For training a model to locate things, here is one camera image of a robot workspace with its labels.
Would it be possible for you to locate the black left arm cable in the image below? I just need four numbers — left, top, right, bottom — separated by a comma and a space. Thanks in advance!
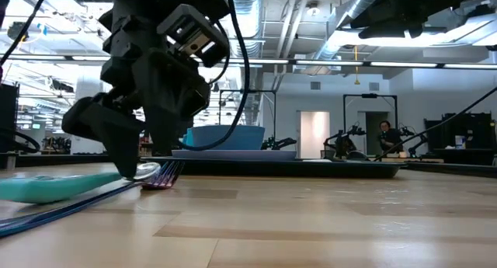
178, 0, 252, 151

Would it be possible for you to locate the lilac round plate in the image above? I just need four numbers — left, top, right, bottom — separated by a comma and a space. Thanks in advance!
171, 149, 298, 162

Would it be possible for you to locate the slanted silver duct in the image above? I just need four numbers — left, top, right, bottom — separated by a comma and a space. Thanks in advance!
310, 0, 385, 63

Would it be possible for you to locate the dark green serving tray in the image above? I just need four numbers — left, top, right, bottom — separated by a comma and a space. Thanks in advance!
139, 155, 407, 179

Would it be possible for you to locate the white pillar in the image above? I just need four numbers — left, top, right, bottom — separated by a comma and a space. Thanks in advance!
75, 75, 105, 103

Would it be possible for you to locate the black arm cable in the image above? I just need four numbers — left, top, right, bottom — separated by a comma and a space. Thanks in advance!
374, 85, 497, 162
178, 0, 252, 151

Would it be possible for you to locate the blue bowl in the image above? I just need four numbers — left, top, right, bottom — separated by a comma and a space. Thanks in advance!
186, 124, 266, 151

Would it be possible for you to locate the black screen panel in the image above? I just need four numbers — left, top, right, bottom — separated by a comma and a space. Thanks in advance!
0, 83, 20, 155

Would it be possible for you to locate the silver ventilation duct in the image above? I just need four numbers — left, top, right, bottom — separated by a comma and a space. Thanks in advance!
228, 0, 267, 127

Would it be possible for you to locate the black ceiling-hung device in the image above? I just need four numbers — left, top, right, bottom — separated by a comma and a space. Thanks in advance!
6, 21, 29, 42

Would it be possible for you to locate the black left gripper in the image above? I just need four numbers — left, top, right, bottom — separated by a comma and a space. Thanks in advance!
61, 11, 213, 180

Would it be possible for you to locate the blue plastic cup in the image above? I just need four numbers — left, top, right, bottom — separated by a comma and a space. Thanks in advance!
181, 127, 195, 151

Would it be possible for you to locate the thin black cable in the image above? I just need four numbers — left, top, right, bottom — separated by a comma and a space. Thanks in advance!
0, 0, 50, 67

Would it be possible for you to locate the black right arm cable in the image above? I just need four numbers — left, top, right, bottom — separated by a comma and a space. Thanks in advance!
374, 85, 497, 162

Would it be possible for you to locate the person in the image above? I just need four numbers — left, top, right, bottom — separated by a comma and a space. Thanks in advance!
378, 120, 405, 155

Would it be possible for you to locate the black cabinet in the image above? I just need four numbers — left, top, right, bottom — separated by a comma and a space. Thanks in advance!
422, 111, 497, 166

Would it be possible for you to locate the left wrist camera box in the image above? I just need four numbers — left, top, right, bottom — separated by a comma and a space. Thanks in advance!
156, 2, 231, 69

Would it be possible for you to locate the spoon with teal handle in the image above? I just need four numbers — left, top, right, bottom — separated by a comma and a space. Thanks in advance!
0, 162, 162, 204

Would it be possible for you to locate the black metal frame stand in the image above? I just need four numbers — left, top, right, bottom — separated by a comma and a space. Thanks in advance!
343, 92, 399, 156
218, 88, 278, 144

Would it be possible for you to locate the iridescent fork with blue handle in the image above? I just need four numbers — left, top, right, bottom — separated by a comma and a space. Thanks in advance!
0, 160, 186, 238

